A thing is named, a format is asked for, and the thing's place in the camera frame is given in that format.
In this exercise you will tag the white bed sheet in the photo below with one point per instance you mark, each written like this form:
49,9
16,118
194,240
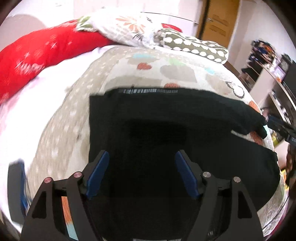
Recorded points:
25,115

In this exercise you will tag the floral white pillow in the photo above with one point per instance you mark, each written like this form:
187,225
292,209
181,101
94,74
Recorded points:
136,31

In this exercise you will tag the white headboard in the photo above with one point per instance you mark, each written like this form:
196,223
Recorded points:
14,27

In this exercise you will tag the black smartphone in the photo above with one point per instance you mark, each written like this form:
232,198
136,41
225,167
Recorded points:
17,199

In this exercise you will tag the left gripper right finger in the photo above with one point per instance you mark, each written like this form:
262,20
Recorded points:
225,212

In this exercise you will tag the olive cloud pattern bolster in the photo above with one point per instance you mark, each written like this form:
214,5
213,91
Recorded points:
175,40

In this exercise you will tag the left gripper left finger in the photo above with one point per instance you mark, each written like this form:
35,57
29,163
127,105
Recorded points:
46,217

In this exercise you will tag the white wardrobe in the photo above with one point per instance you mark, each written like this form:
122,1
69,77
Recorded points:
182,14

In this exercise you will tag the red long pillow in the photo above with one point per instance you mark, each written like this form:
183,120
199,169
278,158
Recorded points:
24,59

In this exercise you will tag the heart pattern quilt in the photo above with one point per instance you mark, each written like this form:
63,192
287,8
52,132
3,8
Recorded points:
65,142

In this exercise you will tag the wooden door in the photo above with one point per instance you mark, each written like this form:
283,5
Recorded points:
217,21

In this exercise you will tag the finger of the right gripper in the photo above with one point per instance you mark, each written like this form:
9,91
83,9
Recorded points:
282,131

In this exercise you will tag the black television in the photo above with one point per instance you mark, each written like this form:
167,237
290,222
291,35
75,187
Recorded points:
289,80

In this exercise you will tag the black pants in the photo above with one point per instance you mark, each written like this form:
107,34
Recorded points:
142,194

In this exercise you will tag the white shelf unit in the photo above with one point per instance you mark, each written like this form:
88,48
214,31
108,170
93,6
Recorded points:
262,75

